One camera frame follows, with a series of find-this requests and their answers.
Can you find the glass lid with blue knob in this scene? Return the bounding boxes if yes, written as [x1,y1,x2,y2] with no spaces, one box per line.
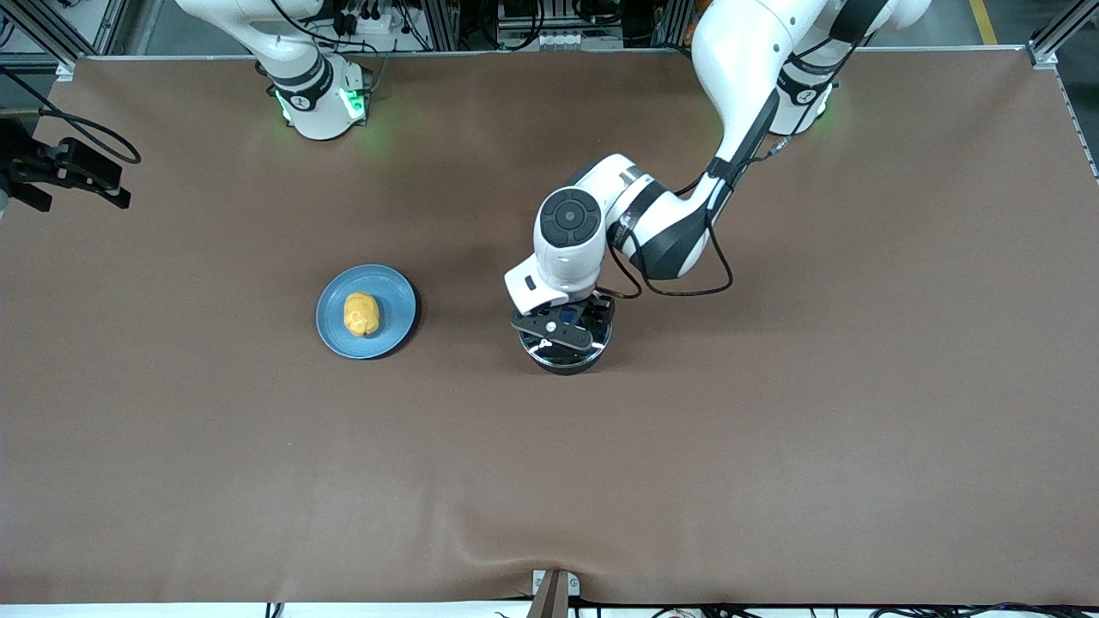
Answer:
[519,296,612,366]

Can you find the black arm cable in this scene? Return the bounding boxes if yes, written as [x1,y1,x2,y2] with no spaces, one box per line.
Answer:
[0,67,141,166]
[597,86,782,300]

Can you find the yellow potato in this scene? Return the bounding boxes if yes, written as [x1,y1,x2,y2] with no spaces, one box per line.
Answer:
[343,293,380,337]

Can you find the black pot with blue handle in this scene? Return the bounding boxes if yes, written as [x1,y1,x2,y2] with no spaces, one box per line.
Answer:
[517,283,614,377]

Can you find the brown table cover cloth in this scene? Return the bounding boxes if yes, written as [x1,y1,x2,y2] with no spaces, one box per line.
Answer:
[0,47,1099,606]

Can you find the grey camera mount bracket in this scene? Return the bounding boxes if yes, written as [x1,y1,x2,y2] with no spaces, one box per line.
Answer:
[531,568,581,618]

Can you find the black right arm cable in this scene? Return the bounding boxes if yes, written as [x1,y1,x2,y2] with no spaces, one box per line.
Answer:
[0,67,141,166]

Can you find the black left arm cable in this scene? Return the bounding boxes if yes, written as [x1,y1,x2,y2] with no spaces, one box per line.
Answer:
[597,86,782,300]

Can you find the blue round plate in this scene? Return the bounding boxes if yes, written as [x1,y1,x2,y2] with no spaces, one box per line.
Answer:
[316,264,419,360]

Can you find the aluminium frame profile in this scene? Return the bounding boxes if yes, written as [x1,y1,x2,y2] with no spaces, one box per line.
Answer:
[1028,0,1099,68]
[0,0,130,78]

